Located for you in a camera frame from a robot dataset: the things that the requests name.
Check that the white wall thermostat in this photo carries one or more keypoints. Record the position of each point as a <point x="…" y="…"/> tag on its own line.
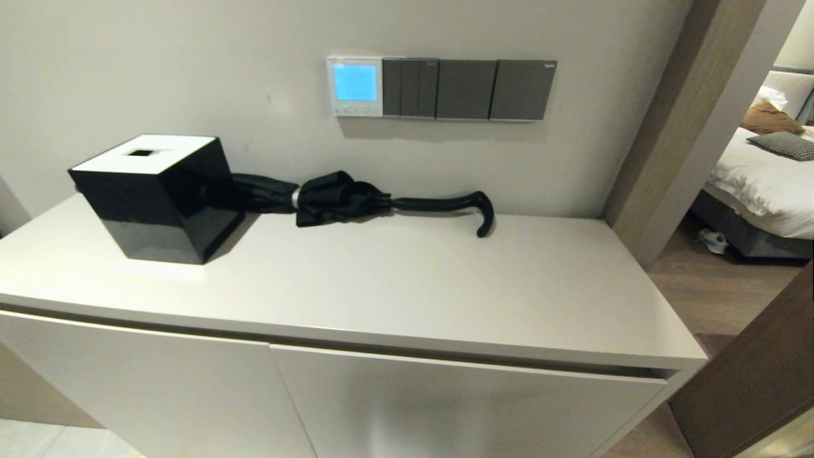
<point x="355" y="83"/>

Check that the white sideboard cabinet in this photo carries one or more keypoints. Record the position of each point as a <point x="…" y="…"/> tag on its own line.
<point x="413" y="286"/>

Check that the wide white cabinet door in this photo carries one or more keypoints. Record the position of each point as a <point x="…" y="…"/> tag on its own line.
<point x="483" y="407"/>

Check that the black tissue box white top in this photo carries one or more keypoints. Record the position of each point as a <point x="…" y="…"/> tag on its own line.
<point x="159" y="210"/>

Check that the white slipper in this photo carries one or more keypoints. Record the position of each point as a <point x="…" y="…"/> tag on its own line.
<point x="713" y="240"/>

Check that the dark grey bed base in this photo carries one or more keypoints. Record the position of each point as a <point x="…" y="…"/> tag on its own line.
<point x="750" y="238"/>

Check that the bed with white sheets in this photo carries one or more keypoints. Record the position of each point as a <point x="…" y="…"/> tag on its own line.
<point x="763" y="184"/>

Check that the brown cushion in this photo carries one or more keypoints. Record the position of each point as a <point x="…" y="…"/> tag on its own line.
<point x="769" y="119"/>

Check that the white pillow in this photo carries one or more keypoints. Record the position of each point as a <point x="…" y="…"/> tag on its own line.
<point x="771" y="97"/>

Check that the dark brown wooden door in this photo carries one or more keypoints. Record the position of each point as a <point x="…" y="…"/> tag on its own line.
<point x="763" y="381"/>

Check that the black white checkered cushion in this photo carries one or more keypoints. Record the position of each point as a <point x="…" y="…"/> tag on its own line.
<point x="788" y="145"/>

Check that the grey triple rocker wall switch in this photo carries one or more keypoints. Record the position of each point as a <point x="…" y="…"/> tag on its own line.
<point x="410" y="88"/>

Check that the grey plain wall switch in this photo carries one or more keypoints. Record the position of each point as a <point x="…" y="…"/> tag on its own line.
<point x="466" y="89"/>

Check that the grey wall switch with logo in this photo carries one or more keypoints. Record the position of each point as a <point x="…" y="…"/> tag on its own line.
<point x="523" y="90"/>

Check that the light wooden door frame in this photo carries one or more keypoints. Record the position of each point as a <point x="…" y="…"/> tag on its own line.
<point x="687" y="127"/>

